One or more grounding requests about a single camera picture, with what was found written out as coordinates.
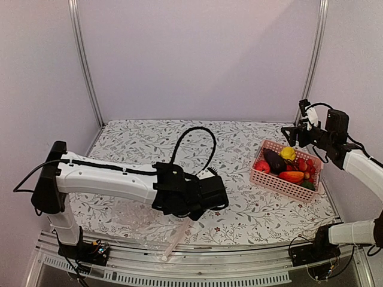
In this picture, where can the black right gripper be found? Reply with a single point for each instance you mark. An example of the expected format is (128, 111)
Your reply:
(294, 130)

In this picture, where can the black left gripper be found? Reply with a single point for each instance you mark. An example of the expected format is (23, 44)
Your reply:
(196, 216)

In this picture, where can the yellow toy pepper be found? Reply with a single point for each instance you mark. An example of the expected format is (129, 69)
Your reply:
(288, 153)

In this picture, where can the purple toy eggplant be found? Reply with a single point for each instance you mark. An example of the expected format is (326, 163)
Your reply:
(275, 161)

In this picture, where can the red toy lychee bunch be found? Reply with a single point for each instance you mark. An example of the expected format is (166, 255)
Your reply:
(305, 166)

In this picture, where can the orange toy mango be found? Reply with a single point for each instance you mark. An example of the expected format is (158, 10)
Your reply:
(292, 176)

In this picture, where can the red toy apple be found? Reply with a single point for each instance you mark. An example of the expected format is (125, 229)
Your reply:
(262, 166)

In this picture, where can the clear zip top bag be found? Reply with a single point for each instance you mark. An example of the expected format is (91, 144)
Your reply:
(148, 227)

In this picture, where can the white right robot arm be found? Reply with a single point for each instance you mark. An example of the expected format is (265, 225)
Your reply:
(349, 157)

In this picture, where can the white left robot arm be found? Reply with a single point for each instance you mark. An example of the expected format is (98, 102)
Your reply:
(66, 172)

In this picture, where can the dark green toy avocado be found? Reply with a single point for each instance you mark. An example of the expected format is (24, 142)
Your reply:
(308, 185)

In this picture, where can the pink plastic basket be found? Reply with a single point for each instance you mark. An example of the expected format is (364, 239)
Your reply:
(272, 182)

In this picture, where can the floral white table mat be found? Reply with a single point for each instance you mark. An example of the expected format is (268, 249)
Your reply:
(254, 213)

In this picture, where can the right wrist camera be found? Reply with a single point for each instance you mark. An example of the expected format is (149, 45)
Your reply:
(309, 115)

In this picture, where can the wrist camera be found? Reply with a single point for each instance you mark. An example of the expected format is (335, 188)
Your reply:
(207, 173)
(309, 115)

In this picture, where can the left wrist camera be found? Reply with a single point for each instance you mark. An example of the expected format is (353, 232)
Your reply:
(207, 173)

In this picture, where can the right aluminium frame post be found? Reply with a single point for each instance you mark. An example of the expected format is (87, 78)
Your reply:
(316, 48)

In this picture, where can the aluminium frame post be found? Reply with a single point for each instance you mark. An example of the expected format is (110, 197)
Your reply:
(84, 64)
(316, 48)

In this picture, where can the front aluminium rail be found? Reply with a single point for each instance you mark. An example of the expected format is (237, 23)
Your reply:
(130, 264)

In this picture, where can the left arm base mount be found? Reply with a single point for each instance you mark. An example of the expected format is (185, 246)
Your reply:
(96, 253)

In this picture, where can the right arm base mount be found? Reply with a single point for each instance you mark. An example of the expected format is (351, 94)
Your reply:
(312, 253)

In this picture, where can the left aluminium frame post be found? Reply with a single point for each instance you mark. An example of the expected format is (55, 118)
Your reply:
(84, 64)

